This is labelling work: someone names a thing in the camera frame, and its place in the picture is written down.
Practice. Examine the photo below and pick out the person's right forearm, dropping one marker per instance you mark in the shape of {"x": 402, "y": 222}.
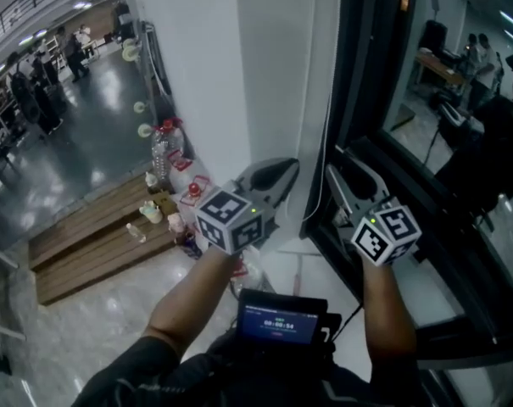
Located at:
{"x": 387, "y": 320}

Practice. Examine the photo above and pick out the large clear water jug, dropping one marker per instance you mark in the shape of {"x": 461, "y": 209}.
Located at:
{"x": 194, "y": 193}
{"x": 163, "y": 151}
{"x": 184, "y": 170}
{"x": 252, "y": 269}

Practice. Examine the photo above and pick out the dark patterned bottle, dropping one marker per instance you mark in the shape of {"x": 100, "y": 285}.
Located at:
{"x": 190, "y": 244}

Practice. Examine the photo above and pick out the wooden step platform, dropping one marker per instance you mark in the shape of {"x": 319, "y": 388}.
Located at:
{"x": 86, "y": 257}

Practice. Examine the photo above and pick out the folded trolley with cream wheels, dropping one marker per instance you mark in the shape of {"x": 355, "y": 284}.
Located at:
{"x": 158, "y": 70}

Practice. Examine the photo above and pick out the small cardboard box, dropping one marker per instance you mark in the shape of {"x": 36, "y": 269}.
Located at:
{"x": 163, "y": 202}

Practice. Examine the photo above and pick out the person's left forearm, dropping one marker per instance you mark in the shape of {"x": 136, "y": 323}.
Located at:
{"x": 184, "y": 299}

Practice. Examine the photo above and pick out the small clear plastic bottle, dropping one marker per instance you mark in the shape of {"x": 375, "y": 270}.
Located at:
{"x": 136, "y": 232}

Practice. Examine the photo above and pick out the small pink figurine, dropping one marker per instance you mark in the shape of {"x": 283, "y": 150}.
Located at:
{"x": 175, "y": 222}

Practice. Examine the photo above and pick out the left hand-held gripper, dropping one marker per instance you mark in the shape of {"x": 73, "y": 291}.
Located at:
{"x": 228, "y": 223}

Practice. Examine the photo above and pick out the pale green cup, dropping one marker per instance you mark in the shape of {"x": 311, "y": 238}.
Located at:
{"x": 151, "y": 212}

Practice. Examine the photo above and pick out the white spray bottle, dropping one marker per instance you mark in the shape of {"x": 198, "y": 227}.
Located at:
{"x": 151, "y": 180}

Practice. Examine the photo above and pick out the black chest-mounted screen device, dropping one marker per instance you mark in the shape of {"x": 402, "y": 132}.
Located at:
{"x": 277, "y": 322}

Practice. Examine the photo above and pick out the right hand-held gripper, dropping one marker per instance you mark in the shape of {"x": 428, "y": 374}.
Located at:
{"x": 387, "y": 235}

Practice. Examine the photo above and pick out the white shelf rack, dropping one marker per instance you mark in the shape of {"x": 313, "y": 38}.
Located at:
{"x": 52, "y": 51}

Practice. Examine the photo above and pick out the standing rack with grey garments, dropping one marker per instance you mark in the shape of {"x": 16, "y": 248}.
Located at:
{"x": 124, "y": 21}

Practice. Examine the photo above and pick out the black wheeled equipment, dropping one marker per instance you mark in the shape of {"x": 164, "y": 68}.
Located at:
{"x": 23, "y": 96}

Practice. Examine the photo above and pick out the black framed window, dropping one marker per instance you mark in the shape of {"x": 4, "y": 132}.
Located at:
{"x": 358, "y": 79}

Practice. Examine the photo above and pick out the person's dark shirt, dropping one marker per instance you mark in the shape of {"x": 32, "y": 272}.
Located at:
{"x": 129, "y": 375}

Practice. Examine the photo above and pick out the group of ceiling lights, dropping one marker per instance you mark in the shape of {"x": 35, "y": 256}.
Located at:
{"x": 82, "y": 5}

